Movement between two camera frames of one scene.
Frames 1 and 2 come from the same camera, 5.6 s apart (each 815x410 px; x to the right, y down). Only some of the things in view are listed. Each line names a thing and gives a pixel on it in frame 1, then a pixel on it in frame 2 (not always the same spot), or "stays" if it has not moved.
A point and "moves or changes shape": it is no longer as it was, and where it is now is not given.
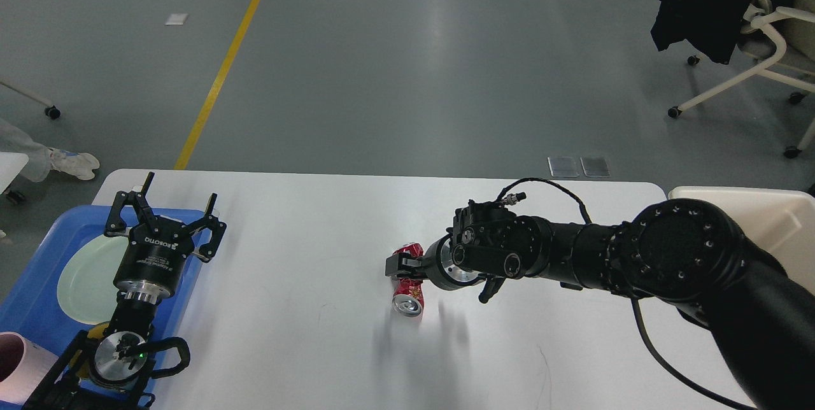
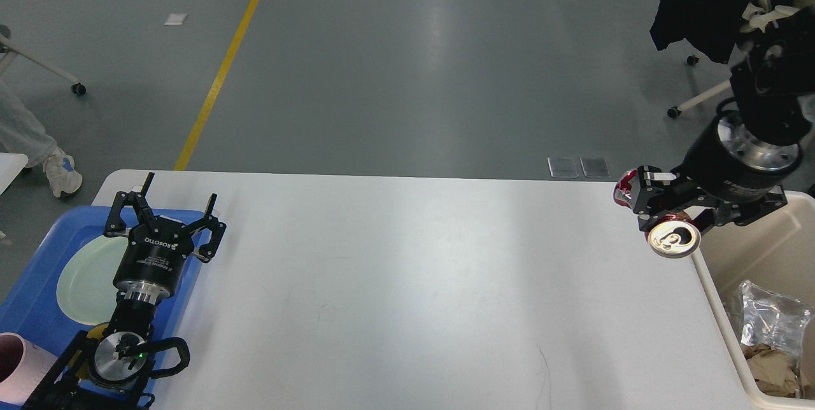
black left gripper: x=149 y=268 stays
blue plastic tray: x=32 y=306 stays
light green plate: x=85 y=285 stays
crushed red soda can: x=408 y=298 moves or changes shape
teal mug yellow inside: x=97 y=331 stays
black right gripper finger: x=405 y=265 -> x=659 y=194
